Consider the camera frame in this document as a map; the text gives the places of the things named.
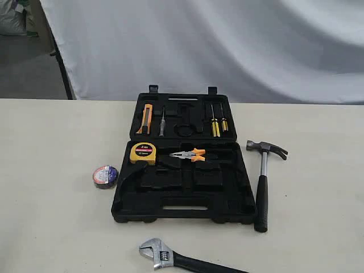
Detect yellow utility knife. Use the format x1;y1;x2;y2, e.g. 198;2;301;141
136;104;153;135

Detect yellow tape measure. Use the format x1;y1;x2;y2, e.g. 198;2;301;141
129;142;156;166

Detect white sack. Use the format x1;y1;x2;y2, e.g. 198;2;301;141
1;0;26;36

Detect large yellow black screwdriver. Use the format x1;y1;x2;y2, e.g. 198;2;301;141
210;104;221;137

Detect small yellow black screwdriver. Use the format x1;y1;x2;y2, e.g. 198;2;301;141
220;104;229;132

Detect adjustable wrench black handle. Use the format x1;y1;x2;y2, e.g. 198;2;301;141
139;238;245;273

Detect white backdrop cloth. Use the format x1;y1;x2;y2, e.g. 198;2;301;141
41;1;363;104

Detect black plastic tool case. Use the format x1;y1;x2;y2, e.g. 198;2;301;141
111;85;257;224

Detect steel claw hammer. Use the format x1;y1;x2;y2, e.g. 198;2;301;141
246;140;288;233

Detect orange handled pliers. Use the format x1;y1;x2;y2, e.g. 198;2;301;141
169;148;206;162

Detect clear test screwdriver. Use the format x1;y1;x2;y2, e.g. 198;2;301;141
159;106;166;137

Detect purple electrical tape roll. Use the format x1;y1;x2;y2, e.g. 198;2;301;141
93;165;118;189

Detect cardboard box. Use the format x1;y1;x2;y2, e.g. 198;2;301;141
22;0;55;53

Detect black backdrop stand pole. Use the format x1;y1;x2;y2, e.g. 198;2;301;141
39;1;74;100

